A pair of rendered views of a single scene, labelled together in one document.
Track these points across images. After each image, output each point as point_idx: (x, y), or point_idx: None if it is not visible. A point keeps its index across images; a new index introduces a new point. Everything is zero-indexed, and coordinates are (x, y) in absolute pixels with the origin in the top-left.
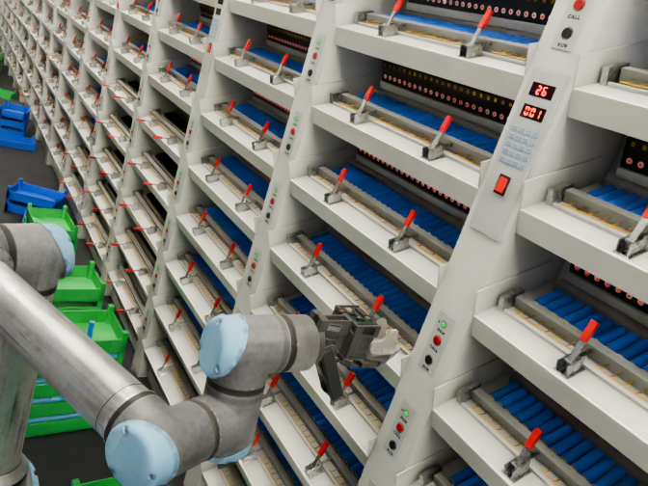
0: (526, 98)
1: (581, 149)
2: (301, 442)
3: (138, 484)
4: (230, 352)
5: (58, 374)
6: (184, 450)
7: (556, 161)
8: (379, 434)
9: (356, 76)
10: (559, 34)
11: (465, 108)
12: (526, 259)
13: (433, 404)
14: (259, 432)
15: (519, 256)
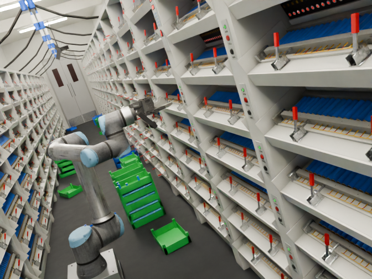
0: (150, 4)
1: (176, 5)
2: (199, 166)
3: (89, 163)
4: (101, 123)
5: (71, 155)
6: (97, 151)
7: (168, 15)
8: (195, 138)
9: (149, 29)
10: None
11: None
12: (187, 49)
13: (191, 113)
14: (200, 177)
15: (182, 50)
